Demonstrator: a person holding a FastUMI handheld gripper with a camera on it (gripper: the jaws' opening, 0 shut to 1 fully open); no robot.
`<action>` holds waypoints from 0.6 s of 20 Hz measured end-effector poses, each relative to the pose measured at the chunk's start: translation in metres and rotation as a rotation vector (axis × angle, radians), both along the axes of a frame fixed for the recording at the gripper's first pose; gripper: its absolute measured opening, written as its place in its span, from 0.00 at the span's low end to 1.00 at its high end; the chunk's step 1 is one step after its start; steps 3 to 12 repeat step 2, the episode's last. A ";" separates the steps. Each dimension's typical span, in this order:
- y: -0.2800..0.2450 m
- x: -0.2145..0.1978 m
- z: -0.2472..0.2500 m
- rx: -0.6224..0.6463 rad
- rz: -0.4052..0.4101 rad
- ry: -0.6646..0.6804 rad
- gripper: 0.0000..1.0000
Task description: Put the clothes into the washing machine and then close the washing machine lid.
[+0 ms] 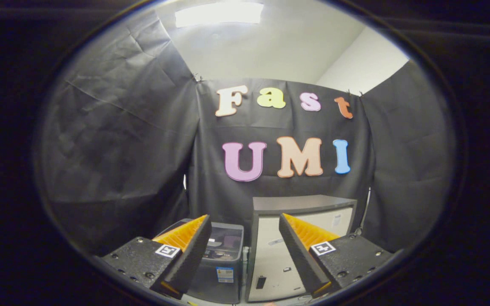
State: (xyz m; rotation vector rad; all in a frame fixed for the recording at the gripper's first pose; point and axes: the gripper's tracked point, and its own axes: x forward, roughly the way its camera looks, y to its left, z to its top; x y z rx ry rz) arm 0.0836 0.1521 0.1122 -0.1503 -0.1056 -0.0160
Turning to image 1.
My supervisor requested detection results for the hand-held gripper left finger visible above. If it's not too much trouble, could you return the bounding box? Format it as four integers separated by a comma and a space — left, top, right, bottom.
100, 215, 212, 300

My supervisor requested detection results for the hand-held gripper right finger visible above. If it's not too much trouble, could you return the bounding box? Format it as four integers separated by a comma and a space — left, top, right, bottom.
279, 212, 394, 298

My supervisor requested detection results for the grey washing machine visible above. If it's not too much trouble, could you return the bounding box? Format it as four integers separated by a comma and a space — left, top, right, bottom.
156, 218, 245, 304

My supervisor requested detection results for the beige cabinet with dark top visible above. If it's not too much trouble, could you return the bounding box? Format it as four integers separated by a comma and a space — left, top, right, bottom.
245, 195, 357, 303

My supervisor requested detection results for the backdrop stand pole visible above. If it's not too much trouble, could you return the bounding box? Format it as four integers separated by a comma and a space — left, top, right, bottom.
356, 187, 372, 236

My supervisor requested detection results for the black backdrop cloth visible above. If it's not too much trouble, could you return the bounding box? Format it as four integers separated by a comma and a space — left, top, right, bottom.
34, 11, 458, 255

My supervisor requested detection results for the ceiling light panel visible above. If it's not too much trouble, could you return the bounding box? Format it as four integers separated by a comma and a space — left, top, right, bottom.
175, 2, 265, 28

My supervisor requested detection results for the grey drain hose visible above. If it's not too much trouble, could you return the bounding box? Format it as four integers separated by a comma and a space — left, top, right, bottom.
242, 246, 251, 288

